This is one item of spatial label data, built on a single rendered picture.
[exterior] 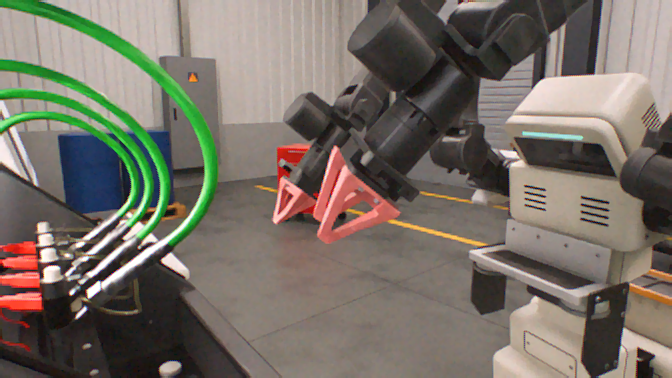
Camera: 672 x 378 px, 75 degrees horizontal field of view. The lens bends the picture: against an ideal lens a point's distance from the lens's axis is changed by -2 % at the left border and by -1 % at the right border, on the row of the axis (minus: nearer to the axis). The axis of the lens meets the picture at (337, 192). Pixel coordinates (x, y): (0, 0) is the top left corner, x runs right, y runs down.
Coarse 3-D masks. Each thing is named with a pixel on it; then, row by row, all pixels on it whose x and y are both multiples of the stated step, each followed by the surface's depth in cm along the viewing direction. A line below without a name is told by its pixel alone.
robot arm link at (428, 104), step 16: (432, 64) 39; (448, 64) 39; (432, 80) 40; (448, 80) 39; (464, 80) 39; (416, 96) 40; (432, 96) 40; (448, 96) 40; (464, 96) 40; (432, 112) 40; (448, 112) 40; (432, 128) 42; (448, 128) 42
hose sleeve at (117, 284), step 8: (160, 240) 45; (152, 248) 45; (160, 248) 45; (168, 248) 45; (136, 256) 45; (144, 256) 45; (152, 256) 45; (160, 256) 45; (128, 264) 45; (136, 264) 44; (144, 264) 45; (152, 264) 45; (120, 272) 44; (128, 272) 44; (136, 272) 45; (144, 272) 45; (104, 280) 45; (112, 280) 44; (120, 280) 44; (128, 280) 45; (104, 288) 44; (112, 288) 44; (120, 288) 45
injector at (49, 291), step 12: (48, 288) 49; (60, 288) 50; (48, 300) 50; (60, 300) 50; (48, 312) 50; (60, 312) 50; (84, 312) 53; (48, 324) 50; (60, 324) 51; (72, 324) 52; (60, 336) 51; (60, 348) 51; (72, 348) 53; (60, 360) 52; (72, 360) 53
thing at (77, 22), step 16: (0, 0) 38; (16, 0) 38; (32, 0) 38; (48, 16) 39; (64, 16) 39; (80, 16) 39; (96, 32) 40; (112, 32) 40; (112, 48) 41; (128, 48) 41; (144, 64) 41; (160, 80) 42; (176, 96) 42; (192, 112) 43; (208, 128) 44; (208, 144) 44; (208, 160) 44; (208, 176) 45; (208, 192) 45; (208, 208) 46; (192, 224) 45; (176, 240) 45
